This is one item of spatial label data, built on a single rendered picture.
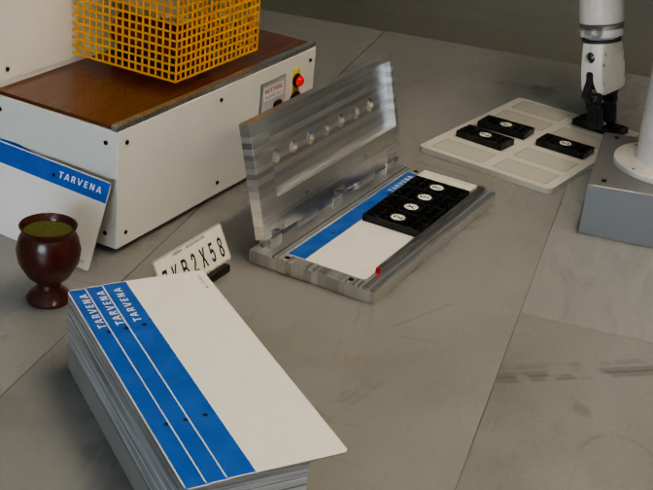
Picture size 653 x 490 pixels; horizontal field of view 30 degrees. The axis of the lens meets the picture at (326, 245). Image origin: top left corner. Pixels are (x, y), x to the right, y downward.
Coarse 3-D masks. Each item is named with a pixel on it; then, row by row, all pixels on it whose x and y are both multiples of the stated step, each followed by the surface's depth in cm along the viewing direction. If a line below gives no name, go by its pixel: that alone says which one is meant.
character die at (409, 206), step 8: (384, 200) 194; (392, 200) 195; (400, 200) 195; (408, 200) 195; (400, 208) 193; (408, 208) 192; (416, 208) 193; (424, 208) 193; (432, 208) 193; (424, 216) 190; (432, 216) 191; (440, 216) 192
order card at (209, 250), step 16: (192, 240) 169; (208, 240) 172; (224, 240) 175; (176, 256) 166; (192, 256) 169; (208, 256) 172; (224, 256) 175; (160, 272) 163; (176, 272) 166; (208, 272) 171
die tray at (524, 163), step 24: (528, 120) 241; (552, 120) 242; (432, 144) 225; (456, 144) 226; (528, 144) 229; (600, 144) 232; (480, 168) 217; (504, 168) 217; (528, 168) 218; (552, 168) 219; (576, 168) 220; (552, 192) 211
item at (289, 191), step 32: (384, 64) 205; (320, 96) 188; (352, 96) 196; (384, 96) 206; (256, 128) 171; (288, 128) 181; (320, 128) 189; (352, 128) 197; (384, 128) 207; (256, 160) 172; (288, 160) 181; (320, 160) 189; (352, 160) 196; (384, 160) 205; (256, 192) 173; (288, 192) 180; (320, 192) 188; (256, 224) 175; (288, 224) 180
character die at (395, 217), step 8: (376, 208) 191; (384, 208) 192; (392, 208) 192; (368, 216) 189; (376, 216) 189; (384, 216) 189; (392, 216) 189; (400, 216) 189; (408, 216) 190; (416, 216) 190; (376, 224) 189; (384, 224) 188; (392, 224) 187; (400, 224) 187; (408, 224) 188; (416, 224) 188; (424, 224) 188; (408, 232) 186; (416, 232) 185
